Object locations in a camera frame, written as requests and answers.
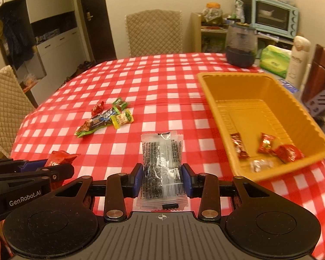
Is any red and white long candy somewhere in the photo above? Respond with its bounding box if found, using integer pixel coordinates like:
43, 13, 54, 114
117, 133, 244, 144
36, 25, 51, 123
230, 133, 250, 160

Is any wooden shelf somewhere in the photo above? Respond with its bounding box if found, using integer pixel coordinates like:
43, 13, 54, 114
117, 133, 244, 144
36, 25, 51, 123
191, 12, 296, 58

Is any white cabinet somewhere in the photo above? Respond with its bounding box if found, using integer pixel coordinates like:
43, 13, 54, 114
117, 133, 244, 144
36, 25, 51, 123
0, 0, 96, 104

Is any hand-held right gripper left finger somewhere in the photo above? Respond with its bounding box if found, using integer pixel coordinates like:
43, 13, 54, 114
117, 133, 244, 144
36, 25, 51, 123
47, 163, 144, 222

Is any black box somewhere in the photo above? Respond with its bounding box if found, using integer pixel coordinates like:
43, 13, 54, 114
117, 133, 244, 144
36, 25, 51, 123
239, 0, 254, 26

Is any orange plastic tray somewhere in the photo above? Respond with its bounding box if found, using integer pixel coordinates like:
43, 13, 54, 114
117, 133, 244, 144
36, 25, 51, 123
197, 71, 325, 182

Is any white rabbit print bottle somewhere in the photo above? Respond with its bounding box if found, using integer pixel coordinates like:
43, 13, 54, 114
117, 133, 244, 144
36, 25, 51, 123
285, 35, 312, 89

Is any dark hanging coat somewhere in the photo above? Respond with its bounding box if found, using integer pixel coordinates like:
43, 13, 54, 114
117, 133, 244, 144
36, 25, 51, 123
0, 13, 35, 69

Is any green and red snack packet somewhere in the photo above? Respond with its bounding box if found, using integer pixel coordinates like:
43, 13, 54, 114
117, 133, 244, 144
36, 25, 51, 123
75, 119, 112, 137

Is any small red twisted candy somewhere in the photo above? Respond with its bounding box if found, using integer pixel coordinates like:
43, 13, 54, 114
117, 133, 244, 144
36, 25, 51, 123
91, 101, 105, 116

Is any light blue toaster oven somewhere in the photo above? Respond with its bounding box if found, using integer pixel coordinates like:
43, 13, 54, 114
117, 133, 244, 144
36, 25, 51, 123
251, 0, 300, 39

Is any row of shoes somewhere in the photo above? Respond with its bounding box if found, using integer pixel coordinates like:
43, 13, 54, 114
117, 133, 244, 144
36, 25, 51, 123
59, 61, 96, 88

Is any dark wooden door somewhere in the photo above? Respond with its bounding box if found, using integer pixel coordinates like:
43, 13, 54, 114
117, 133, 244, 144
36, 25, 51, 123
78, 0, 117, 63

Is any plastic jar with orange lid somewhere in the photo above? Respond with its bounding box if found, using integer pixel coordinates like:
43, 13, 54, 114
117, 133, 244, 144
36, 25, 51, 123
201, 2, 224, 25

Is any red checkered tablecloth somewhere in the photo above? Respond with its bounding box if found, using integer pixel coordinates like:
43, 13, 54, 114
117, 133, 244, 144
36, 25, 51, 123
0, 52, 325, 260

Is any clear golden candy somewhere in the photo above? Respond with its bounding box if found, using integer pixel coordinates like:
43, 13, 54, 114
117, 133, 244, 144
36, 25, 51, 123
250, 158, 275, 173

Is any beige quilted chair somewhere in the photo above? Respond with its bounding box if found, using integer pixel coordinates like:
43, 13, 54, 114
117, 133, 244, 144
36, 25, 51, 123
0, 65, 36, 158
124, 10, 184, 58

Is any green tissue pack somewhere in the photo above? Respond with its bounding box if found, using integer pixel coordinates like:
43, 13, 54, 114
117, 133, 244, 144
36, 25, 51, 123
260, 44, 292, 79

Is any small red foil candy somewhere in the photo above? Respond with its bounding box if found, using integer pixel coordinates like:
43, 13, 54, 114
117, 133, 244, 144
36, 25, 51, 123
258, 133, 276, 155

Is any clear seaweed snack packet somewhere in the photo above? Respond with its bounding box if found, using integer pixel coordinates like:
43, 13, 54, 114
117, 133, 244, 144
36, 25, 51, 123
135, 130, 189, 211

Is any yellow green candy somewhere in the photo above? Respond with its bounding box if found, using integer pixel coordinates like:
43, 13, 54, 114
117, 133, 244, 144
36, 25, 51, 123
111, 109, 134, 128

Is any dark blue snack bar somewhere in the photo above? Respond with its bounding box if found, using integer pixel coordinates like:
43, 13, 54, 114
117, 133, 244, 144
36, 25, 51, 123
91, 107, 122, 126

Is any blue and white small box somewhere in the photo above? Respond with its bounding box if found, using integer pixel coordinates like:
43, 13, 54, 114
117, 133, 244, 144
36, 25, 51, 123
277, 79, 299, 93

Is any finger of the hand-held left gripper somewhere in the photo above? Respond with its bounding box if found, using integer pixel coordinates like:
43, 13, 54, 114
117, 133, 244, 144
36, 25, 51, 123
0, 159, 48, 173
0, 164, 75, 182

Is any dark glass jar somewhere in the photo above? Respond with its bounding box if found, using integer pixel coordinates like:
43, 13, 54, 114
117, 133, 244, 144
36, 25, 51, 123
224, 23, 258, 68

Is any brown metal flask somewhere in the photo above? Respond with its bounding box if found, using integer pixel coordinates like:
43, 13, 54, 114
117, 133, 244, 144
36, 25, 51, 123
300, 44, 325, 104

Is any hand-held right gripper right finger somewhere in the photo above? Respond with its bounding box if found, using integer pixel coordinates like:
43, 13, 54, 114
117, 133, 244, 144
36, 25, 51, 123
181, 164, 277, 221

